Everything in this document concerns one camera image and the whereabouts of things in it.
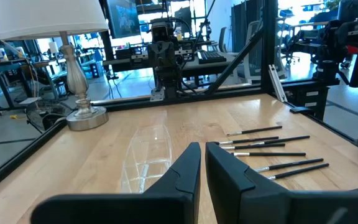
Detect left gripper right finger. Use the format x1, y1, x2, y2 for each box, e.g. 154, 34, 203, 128
205, 141, 358, 224

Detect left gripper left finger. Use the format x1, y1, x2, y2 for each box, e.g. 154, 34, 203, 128
30, 142, 202, 224

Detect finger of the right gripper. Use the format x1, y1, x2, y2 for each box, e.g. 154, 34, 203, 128
147, 43, 165, 68
163, 42, 180, 68

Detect black makeup brush silver ferrule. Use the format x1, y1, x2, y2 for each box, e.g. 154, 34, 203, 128
231, 151, 307, 157
213, 136, 280, 146
267, 162, 331, 181
220, 142, 287, 151
226, 125, 283, 137
253, 157, 325, 173

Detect black keyboard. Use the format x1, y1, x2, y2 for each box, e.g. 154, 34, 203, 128
196, 50, 228, 65

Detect large black display screen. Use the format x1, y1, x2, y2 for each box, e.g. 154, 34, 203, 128
106, 0, 142, 40

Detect clear acrylic organizer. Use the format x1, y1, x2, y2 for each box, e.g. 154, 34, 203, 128
120, 123, 173, 194

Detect white shade silver table lamp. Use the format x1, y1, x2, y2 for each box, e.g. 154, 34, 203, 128
0, 0, 110, 132

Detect gray office chair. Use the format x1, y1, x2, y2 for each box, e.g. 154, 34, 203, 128
236, 19, 287, 85

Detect black flat pad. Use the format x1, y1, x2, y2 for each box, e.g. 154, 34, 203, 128
289, 106, 316, 115

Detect silver aluminium bar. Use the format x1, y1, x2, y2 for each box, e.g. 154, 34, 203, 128
267, 63, 288, 103

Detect black drawer cabinet white labels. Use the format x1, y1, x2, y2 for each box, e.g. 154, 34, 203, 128
283, 81, 332, 121

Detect black office desk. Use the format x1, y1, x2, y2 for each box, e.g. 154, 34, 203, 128
0, 57, 70, 110

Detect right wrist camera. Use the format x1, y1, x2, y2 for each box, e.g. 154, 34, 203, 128
150, 17, 177, 44

